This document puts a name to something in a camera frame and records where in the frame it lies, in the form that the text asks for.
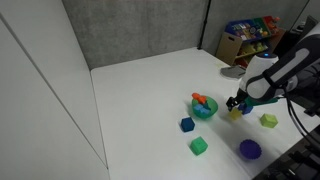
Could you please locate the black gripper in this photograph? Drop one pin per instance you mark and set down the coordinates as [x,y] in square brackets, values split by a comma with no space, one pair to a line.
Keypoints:
[239,98]

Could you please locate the yellow spiky toy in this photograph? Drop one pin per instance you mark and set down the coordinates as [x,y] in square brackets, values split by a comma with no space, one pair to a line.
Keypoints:
[235,114]

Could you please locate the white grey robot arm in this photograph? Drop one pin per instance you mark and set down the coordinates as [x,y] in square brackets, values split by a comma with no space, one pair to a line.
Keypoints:
[268,75]

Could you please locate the green bowl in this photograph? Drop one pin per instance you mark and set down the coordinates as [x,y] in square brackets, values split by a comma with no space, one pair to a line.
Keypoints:
[210,104]

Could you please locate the light blue toy in bowl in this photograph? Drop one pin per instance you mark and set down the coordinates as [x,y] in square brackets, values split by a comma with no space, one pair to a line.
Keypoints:
[199,108]

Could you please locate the orange toy figure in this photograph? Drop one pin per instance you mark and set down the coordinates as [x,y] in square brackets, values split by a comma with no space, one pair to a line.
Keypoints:
[201,99]

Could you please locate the grey metal mounting plate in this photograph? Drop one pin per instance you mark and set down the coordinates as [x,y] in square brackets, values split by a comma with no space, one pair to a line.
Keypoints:
[233,72]

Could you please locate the lime green cube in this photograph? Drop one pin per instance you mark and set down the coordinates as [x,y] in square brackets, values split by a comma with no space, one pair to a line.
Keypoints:
[268,120]

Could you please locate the dark blue cube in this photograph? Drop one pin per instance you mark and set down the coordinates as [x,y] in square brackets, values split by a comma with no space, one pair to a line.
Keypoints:
[187,124]

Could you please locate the purple ball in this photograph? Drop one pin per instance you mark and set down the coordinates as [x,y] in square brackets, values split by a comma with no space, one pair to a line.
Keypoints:
[250,149]

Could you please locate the cardboard box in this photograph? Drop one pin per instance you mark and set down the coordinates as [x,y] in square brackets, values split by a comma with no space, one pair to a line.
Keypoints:
[228,48]

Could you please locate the toy storage shelf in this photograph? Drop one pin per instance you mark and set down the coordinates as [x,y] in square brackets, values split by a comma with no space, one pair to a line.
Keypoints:
[259,35]

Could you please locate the black camera stand pole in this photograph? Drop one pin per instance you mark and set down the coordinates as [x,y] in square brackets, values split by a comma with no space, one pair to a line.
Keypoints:
[199,46]

